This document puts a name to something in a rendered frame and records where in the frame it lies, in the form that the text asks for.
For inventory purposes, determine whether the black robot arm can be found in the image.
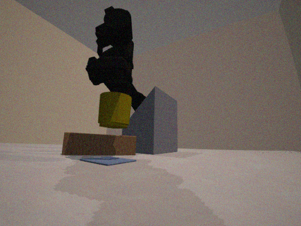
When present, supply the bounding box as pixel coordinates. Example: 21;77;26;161
85;6;146;111

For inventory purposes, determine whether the brown rectangular block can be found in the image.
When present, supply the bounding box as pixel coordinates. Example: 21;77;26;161
61;132;136;156

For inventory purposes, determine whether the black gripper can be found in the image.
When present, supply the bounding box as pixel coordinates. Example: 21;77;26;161
94;51;136;98

